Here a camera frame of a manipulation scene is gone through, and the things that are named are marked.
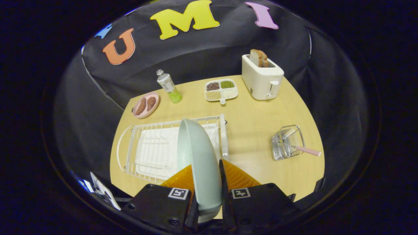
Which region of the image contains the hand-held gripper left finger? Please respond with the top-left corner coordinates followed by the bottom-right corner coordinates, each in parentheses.
top-left (122, 164), bottom-right (200, 234)

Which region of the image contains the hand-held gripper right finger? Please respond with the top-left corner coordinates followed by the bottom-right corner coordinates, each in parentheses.
top-left (218, 159), bottom-right (299, 231)

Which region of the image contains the pale green plate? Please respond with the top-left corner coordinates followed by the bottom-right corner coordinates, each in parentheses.
top-left (177, 118), bottom-right (223, 224)

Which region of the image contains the white wire dish rack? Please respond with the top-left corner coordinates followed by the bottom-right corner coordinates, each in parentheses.
top-left (116, 114), bottom-right (230, 185)

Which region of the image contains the metal wire basket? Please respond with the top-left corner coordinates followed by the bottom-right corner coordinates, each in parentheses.
top-left (270, 125), bottom-right (306, 161)

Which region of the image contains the pink handled spoon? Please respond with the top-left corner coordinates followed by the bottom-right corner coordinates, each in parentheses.
top-left (278, 144), bottom-right (322, 157)

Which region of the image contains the pink plate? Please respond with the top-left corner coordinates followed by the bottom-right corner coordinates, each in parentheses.
top-left (132, 92), bottom-right (160, 119)

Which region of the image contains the white printed sheet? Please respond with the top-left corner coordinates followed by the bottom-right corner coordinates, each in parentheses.
top-left (90, 171), bottom-right (122, 211)

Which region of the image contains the white divided grain tray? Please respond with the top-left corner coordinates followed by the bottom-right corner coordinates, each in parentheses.
top-left (204, 78), bottom-right (239, 105)

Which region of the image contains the cream white toaster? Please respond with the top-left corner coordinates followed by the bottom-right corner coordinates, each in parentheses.
top-left (242, 54), bottom-right (284, 101)

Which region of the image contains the clear bottle with green liquid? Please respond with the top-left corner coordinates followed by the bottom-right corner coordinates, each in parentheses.
top-left (156, 69), bottom-right (183, 104)

